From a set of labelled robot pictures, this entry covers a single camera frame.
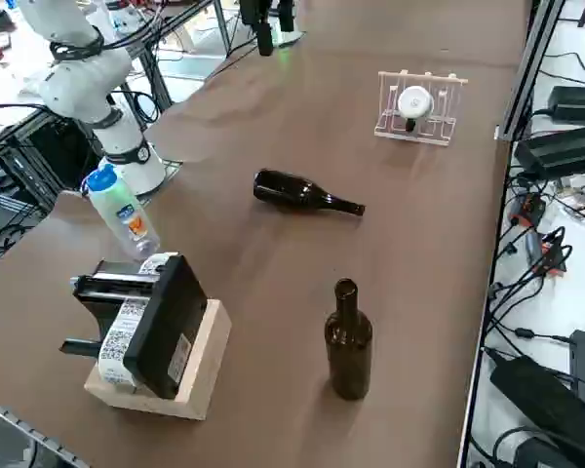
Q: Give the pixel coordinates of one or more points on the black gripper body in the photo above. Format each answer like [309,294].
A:
[251,10]

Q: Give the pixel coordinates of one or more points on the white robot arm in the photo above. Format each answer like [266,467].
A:
[78,83]

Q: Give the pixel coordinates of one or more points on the dark glass bottle sloped shoulders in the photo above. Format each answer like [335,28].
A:
[283,187]

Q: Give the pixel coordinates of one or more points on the clear plastic bottle blue cap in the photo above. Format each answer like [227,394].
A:
[122,209]

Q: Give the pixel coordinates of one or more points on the black label dispenser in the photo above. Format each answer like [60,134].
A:
[168,322]

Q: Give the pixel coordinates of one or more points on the dark glass bottle square shoulders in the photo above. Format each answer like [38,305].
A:
[348,351]

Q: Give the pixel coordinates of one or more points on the white label paper strip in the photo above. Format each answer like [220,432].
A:
[119,341]

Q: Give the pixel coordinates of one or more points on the clear acrylic cup rack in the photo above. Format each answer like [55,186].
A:
[419,76]

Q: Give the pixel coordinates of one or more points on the white cup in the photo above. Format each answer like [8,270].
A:
[414,102]

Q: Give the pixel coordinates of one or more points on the orange and black connector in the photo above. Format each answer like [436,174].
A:
[529,209]
[548,253]

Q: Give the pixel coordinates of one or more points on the pale wooden base block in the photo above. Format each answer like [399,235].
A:
[205,361]

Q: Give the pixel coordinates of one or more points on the long black power adapter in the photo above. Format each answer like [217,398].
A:
[546,400]

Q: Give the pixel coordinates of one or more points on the aluminium frame post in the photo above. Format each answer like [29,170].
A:
[521,83]

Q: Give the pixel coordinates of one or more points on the aluminium rail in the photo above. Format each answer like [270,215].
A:
[24,429]

